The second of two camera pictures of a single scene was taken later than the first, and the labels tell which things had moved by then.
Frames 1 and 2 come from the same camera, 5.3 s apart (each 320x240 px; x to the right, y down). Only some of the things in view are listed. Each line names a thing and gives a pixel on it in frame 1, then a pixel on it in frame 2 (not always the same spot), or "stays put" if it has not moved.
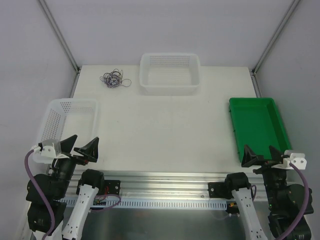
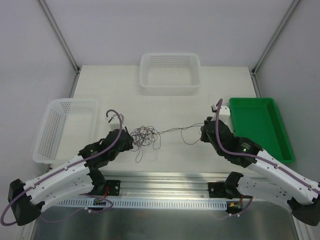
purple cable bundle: [114, 79] → [146, 136]
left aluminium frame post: [76, 67] stays put
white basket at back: [169, 74] stays put
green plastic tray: [257, 123] stays put
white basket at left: [66, 118] stays put
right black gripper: [265, 163] → [207, 129]
